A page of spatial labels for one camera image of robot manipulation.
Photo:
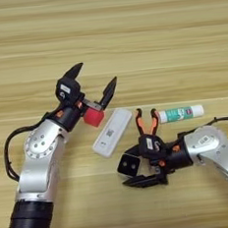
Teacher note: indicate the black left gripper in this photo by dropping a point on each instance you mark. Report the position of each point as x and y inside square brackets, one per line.
[70, 115]

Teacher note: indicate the left gripper small black box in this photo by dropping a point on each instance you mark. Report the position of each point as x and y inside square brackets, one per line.
[66, 89]

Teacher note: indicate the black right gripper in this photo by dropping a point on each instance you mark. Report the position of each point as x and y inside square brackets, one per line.
[176, 157]

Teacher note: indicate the gripper small black box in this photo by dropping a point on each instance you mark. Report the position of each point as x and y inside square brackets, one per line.
[150, 145]
[66, 89]

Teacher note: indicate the white rectangular device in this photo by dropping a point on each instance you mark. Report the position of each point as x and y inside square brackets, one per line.
[111, 134]

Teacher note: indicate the right gripper small black box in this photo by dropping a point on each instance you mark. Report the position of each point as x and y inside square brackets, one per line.
[150, 145]

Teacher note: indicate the orange black needle-nose pliers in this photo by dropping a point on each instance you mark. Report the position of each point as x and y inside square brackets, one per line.
[140, 123]

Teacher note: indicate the green white glue stick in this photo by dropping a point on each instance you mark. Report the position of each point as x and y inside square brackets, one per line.
[180, 114]

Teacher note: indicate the black square box two dots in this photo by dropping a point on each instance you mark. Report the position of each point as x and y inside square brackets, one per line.
[129, 165]

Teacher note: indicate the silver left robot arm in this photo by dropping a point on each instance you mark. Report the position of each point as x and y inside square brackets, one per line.
[36, 173]

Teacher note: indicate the red cube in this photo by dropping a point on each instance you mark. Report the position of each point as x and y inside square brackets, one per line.
[94, 118]

